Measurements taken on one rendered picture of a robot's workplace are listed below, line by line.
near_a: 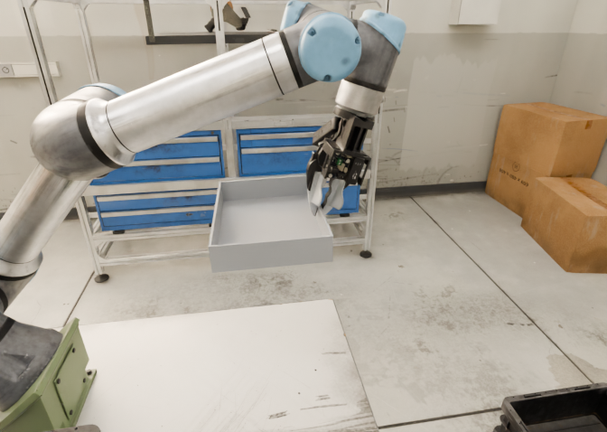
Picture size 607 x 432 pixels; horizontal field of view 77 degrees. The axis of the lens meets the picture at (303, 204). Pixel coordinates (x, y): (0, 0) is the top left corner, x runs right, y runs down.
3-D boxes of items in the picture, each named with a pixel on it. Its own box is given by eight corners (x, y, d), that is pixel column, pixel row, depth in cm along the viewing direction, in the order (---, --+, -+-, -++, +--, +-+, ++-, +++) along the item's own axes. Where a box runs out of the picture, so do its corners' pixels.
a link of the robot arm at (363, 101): (336, 77, 67) (378, 89, 69) (328, 102, 68) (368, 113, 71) (350, 83, 60) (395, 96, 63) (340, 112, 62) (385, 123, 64)
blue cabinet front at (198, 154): (102, 230, 221) (78, 135, 197) (229, 220, 231) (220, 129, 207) (101, 232, 219) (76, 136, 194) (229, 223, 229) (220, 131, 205)
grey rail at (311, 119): (63, 131, 201) (61, 122, 199) (375, 119, 225) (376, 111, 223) (56, 136, 192) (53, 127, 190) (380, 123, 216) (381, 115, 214)
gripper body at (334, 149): (321, 182, 65) (343, 112, 61) (310, 164, 72) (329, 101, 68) (361, 190, 67) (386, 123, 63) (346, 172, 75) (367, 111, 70)
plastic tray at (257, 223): (221, 201, 87) (219, 181, 84) (309, 195, 89) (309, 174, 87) (211, 273, 63) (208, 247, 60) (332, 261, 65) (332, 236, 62)
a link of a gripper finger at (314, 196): (305, 224, 70) (322, 178, 67) (298, 210, 75) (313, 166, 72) (321, 227, 71) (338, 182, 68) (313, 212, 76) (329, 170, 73)
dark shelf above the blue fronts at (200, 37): (163, 42, 224) (161, 32, 221) (361, 41, 241) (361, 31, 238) (146, 48, 184) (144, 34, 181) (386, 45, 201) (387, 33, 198)
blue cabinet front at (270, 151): (243, 220, 233) (236, 128, 208) (358, 211, 243) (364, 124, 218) (243, 222, 230) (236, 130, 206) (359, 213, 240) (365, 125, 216)
